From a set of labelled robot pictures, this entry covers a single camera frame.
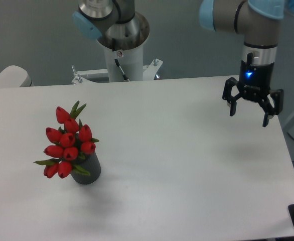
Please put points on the white robot pedestal with base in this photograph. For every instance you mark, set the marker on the white robot pedestal with base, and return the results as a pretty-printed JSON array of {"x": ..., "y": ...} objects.
[{"x": 123, "y": 51}]

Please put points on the red tulip bouquet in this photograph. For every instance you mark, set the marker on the red tulip bouquet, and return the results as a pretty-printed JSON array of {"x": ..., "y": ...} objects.
[{"x": 71, "y": 141}]

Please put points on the dark grey ribbed vase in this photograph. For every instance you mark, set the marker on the dark grey ribbed vase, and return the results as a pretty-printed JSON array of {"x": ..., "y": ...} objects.
[{"x": 90, "y": 165}]

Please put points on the white chair back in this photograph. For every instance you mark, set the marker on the white chair back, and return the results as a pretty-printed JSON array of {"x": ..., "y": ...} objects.
[{"x": 14, "y": 76}]

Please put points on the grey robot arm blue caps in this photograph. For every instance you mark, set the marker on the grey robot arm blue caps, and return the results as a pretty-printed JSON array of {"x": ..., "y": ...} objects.
[{"x": 257, "y": 21}]

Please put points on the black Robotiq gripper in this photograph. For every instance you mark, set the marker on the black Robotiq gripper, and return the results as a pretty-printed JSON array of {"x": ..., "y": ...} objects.
[{"x": 254, "y": 85}]

